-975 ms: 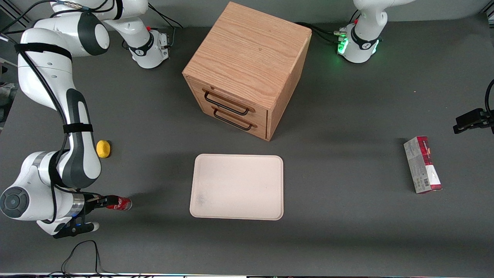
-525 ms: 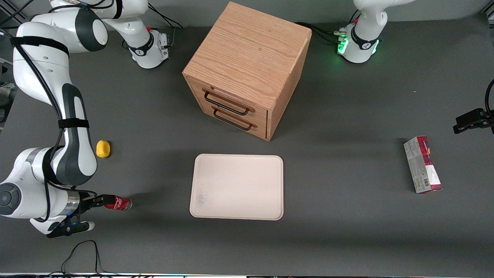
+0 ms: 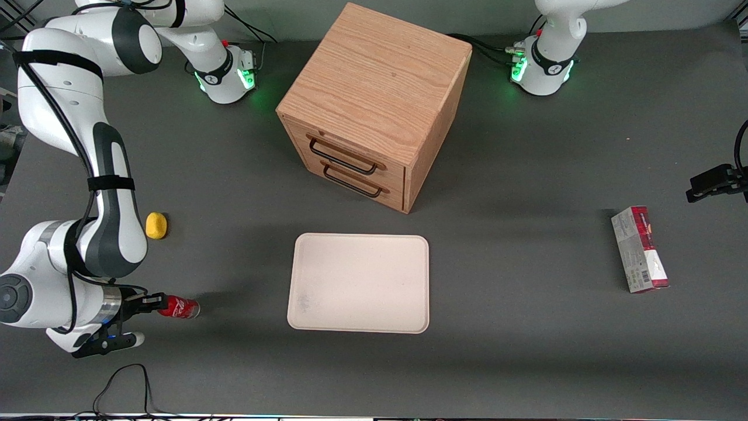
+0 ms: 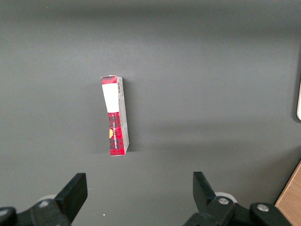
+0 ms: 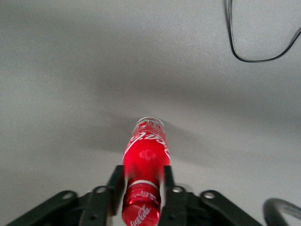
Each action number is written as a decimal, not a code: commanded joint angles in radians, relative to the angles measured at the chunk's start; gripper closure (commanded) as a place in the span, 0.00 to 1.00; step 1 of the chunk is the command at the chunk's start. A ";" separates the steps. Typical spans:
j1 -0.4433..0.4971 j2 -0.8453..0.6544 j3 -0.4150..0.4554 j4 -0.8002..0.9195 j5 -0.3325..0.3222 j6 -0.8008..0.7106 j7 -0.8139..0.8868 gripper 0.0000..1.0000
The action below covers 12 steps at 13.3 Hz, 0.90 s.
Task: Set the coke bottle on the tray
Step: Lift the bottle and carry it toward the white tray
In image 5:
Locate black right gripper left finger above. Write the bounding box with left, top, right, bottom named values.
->
left=4, top=165, right=128, bottom=226

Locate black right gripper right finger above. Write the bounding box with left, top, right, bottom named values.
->
left=159, top=165, right=263, bottom=226

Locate red coke bottle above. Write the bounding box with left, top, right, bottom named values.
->
left=121, top=116, right=172, bottom=226

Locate thick black looped cable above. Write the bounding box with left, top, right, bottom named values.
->
left=262, top=198, right=301, bottom=226

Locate thin black cable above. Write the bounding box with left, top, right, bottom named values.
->
left=223, top=0, right=301, bottom=64

